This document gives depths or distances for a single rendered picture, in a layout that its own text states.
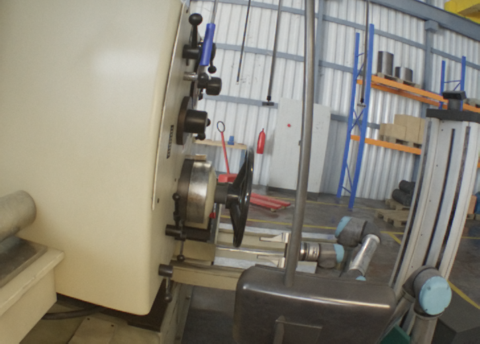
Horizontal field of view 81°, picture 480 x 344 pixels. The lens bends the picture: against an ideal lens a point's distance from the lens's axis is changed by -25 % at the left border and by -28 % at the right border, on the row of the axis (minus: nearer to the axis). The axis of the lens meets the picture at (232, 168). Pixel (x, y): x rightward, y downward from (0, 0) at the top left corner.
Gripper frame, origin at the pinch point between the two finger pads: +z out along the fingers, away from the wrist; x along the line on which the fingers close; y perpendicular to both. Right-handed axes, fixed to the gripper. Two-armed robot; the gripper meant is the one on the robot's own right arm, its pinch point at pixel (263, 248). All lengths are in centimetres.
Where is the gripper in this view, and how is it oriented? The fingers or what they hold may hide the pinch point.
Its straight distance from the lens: 134.7
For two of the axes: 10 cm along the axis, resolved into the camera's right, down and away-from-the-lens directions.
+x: -1.3, 9.7, -2.1
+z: -9.9, -1.4, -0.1
